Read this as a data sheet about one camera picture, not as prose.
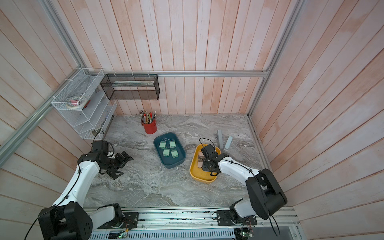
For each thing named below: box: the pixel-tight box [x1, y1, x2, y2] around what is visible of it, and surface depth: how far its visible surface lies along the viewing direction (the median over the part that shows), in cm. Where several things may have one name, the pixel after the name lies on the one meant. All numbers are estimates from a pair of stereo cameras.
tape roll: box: [66, 96, 87, 110], surface depth 75 cm
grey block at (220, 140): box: [217, 129, 224, 151], surface depth 100 cm
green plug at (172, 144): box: [169, 140, 176, 148], surface depth 103 cm
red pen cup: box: [141, 118, 157, 135], surface depth 109 cm
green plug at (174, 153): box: [170, 149, 179, 158], surface depth 97 cm
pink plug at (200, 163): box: [197, 159, 203, 169], surface depth 92 cm
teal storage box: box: [153, 132, 186, 169], surface depth 100 cm
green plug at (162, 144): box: [159, 141, 167, 149], surface depth 102 cm
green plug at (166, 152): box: [163, 148, 170, 157], surface depth 97 cm
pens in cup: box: [139, 109, 157, 124], surface depth 100 cm
